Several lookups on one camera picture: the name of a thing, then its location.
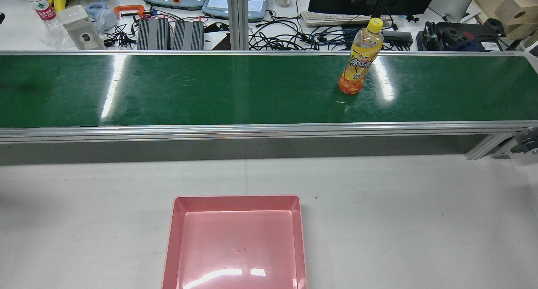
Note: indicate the grey round conveyor fitting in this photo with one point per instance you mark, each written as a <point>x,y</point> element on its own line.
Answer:
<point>527,141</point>

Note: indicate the orange drink bottle yellow cap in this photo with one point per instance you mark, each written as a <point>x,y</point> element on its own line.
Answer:
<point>359,62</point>

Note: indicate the green belt conveyor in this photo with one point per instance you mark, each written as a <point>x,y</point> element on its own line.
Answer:
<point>252,91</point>

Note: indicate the clear water bottle red label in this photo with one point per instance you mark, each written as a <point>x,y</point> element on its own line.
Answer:
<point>44,11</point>

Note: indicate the aluminium extrusion post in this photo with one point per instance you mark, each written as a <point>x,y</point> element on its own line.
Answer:
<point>237,15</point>

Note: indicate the beige computer keyboard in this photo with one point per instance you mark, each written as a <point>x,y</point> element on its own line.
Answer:
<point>328,19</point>

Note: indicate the wooden block with hole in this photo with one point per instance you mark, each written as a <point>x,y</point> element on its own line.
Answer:
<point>510,9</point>

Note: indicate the grey packaged box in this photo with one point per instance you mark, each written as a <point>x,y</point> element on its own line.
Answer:
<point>82,32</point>

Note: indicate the aluminium conveyor leg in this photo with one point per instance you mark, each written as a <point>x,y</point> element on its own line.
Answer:
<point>487,148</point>

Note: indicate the black metal flange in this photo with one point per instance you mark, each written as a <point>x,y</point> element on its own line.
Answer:
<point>458,30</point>

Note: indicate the silver laptop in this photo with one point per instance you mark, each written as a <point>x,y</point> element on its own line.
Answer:
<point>454,1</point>

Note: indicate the pink plastic basket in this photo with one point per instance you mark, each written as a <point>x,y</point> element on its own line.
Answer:
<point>235,247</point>

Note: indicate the plain wooden block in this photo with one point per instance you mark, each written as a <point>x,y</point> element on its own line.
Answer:
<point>523,30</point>

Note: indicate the black power adapter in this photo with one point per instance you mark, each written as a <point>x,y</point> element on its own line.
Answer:
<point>397,37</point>

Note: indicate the orange clamp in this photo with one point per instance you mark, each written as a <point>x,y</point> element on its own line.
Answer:
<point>128,7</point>

